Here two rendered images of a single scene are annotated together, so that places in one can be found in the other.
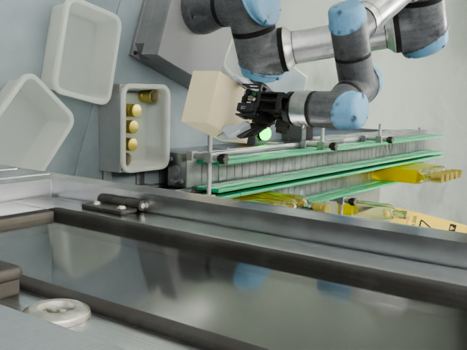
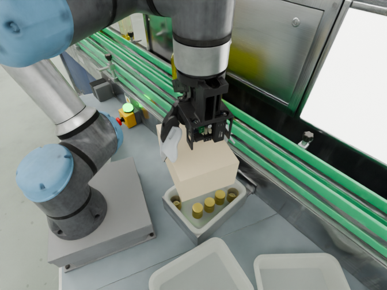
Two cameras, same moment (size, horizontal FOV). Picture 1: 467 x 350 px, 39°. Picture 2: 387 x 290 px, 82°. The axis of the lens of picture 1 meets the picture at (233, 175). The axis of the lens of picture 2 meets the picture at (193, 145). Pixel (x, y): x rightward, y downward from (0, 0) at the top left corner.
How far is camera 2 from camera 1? 1.14 m
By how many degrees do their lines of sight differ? 26
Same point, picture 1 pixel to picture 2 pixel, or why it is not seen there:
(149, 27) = (128, 240)
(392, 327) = not seen: outside the picture
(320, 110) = (227, 7)
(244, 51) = (105, 157)
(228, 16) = (82, 191)
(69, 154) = (257, 232)
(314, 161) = not seen: hidden behind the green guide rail
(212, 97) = (211, 171)
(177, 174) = not seen: hidden behind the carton
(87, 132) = (232, 229)
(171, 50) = (137, 213)
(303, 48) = (68, 104)
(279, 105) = (224, 86)
